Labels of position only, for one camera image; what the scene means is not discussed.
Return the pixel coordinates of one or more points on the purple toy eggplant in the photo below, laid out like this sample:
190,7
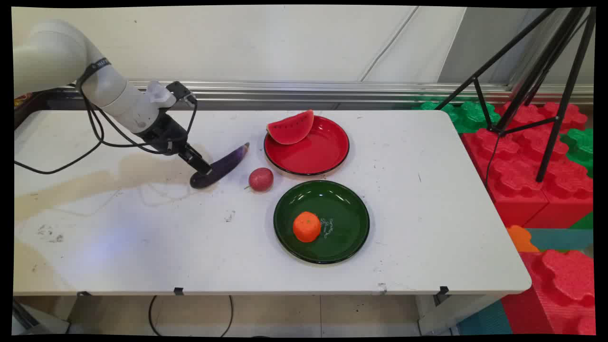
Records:
223,166

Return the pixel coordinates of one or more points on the orange foam piece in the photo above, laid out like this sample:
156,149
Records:
521,238

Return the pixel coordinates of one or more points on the teal foam mat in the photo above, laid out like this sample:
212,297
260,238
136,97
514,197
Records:
563,239

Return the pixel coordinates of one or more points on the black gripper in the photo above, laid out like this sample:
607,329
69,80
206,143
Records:
164,132

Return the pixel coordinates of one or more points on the green foam block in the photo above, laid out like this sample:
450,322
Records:
580,145
468,115

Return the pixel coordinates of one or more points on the red toy apple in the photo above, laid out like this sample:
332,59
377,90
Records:
261,179

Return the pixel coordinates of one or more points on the red enamel plate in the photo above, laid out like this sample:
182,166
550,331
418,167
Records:
313,152

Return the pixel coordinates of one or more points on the aluminium wall rail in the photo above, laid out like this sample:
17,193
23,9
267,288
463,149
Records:
332,90

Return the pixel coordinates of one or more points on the black tripod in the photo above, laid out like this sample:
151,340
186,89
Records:
551,61

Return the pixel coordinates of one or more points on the white table leg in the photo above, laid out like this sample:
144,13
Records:
451,313

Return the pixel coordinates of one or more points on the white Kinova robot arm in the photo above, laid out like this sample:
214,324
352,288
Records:
57,57

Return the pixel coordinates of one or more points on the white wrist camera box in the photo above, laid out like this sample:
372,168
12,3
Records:
167,94

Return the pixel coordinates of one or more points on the green enamel plate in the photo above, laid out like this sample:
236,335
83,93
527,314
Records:
339,223

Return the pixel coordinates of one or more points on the orange toy tangerine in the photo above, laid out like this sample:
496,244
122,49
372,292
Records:
307,227

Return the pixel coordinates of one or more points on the large red foam block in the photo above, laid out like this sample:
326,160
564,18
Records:
522,175

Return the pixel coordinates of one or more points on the black table edge clip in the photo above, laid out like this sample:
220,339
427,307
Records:
178,290
443,290
83,294

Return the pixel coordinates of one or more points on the toy watermelon slice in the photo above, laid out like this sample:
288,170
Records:
290,129

